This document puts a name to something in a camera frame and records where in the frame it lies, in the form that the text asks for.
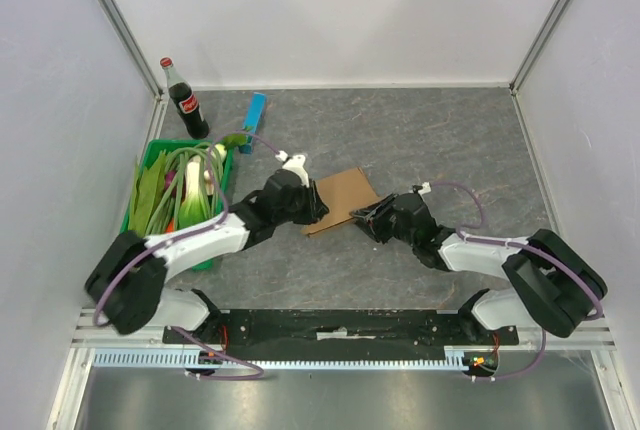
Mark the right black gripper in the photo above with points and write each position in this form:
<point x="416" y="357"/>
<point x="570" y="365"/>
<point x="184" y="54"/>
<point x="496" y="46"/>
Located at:
<point x="382" y="215"/>

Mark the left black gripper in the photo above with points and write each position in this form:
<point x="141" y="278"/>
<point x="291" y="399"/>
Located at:
<point x="316" y="209"/>

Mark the brown cardboard box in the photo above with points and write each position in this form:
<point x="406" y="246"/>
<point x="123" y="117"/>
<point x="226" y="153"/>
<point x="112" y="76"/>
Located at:
<point x="342" y="193"/>

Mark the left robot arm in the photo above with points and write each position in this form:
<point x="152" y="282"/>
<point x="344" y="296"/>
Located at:
<point x="128" y="284"/>

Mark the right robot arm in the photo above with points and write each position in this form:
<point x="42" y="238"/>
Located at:
<point x="551" y="286"/>

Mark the green plastic tray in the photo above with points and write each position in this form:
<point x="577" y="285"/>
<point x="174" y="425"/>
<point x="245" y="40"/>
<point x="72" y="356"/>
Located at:
<point x="225" y="170"/>

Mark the white radish with leaves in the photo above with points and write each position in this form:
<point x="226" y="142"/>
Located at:
<point x="226" y="144"/>

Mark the green long beans bundle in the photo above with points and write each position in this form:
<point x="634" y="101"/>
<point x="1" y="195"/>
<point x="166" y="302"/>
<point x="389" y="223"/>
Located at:
<point x="185" y="157"/>

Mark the white green bok choy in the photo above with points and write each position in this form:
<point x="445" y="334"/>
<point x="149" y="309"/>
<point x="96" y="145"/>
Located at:
<point x="194" y="208"/>

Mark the blue rectangular block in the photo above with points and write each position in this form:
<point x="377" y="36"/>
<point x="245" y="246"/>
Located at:
<point x="252" y="120"/>

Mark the orange carrot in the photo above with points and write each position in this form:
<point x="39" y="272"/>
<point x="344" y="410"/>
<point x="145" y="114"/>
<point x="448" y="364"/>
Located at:
<point x="170" y="227"/>

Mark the purple eggplant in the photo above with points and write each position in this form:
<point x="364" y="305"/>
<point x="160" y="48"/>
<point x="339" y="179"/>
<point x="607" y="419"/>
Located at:
<point x="169" y="177"/>

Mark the green leafy vegetable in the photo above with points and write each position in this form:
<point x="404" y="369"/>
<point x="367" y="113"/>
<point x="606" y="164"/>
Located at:
<point x="148" y="188"/>

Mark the cola glass bottle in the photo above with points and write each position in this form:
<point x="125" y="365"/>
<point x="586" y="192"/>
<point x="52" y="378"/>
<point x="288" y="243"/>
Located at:
<point x="185" y="100"/>

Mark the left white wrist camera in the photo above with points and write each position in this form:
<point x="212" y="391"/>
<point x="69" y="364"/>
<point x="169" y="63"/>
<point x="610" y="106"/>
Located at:
<point x="295" y="164"/>

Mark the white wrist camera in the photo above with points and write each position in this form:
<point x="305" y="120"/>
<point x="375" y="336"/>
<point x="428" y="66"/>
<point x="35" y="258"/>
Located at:
<point x="422" y="189"/>
<point x="295" y="164"/>

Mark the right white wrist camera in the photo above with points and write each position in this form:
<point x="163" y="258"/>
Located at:
<point x="422" y="189"/>

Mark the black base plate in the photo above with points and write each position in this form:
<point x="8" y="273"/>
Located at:
<point x="345" y="334"/>

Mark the blue slotted cable duct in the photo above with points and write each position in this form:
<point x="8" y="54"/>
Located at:
<point x="191" y="357"/>

